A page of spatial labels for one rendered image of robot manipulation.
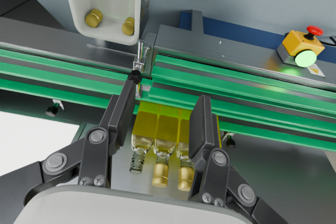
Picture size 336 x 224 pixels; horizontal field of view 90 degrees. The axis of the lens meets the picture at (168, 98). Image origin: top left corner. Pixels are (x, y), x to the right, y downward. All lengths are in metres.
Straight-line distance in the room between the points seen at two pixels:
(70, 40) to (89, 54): 0.09
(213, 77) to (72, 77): 0.38
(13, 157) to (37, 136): 0.07
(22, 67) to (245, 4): 0.73
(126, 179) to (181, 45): 0.40
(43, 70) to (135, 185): 0.41
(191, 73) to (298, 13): 0.52
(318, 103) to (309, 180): 0.35
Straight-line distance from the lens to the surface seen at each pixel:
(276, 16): 0.80
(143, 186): 0.53
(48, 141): 0.63
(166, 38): 0.49
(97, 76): 0.53
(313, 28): 0.61
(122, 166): 0.55
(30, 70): 0.59
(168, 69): 0.41
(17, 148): 0.65
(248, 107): 0.53
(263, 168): 0.73
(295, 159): 0.85
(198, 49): 0.48
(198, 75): 0.43
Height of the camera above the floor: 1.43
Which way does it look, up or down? 41 degrees down
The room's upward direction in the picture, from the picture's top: 172 degrees counter-clockwise
